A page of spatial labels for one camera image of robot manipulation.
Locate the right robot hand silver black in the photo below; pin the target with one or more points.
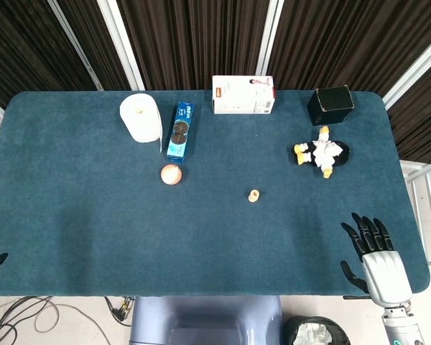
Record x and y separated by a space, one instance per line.
386 276

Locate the white cardboard box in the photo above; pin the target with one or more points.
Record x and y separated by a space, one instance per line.
242 97

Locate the black power plug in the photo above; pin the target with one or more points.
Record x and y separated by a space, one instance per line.
118 314

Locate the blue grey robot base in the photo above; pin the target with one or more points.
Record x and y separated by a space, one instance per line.
204 320

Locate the penguin plush toy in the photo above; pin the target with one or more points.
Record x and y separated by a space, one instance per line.
323 152

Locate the orange ball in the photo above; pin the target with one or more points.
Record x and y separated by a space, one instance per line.
171 174

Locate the black trash bin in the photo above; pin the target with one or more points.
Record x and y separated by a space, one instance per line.
316 332

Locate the blue cookie box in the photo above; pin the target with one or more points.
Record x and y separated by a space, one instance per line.
180 133

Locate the teal table cloth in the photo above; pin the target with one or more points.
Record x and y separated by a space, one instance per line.
93 223

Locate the black cube box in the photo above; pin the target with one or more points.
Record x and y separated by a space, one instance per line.
330 106

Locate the white metal frame post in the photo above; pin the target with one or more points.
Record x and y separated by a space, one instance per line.
269 43
413 72
75 43
121 43

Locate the dark brown curtain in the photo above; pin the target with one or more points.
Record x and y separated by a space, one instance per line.
201 36

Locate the white toilet paper roll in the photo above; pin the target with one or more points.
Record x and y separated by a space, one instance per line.
141 118

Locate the white metal rack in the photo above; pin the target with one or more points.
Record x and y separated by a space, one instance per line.
424 187

